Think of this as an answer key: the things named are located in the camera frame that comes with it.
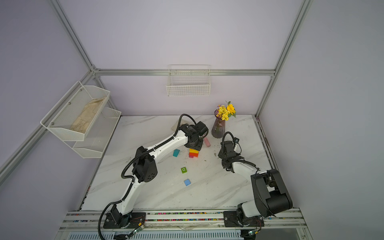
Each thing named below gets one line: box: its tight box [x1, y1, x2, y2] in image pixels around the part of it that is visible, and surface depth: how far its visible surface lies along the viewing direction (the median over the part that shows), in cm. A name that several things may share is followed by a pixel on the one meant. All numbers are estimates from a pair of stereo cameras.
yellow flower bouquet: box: [216, 100, 237, 121], surface depth 92 cm
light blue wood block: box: [184, 178, 191, 187], surface depth 88 cm
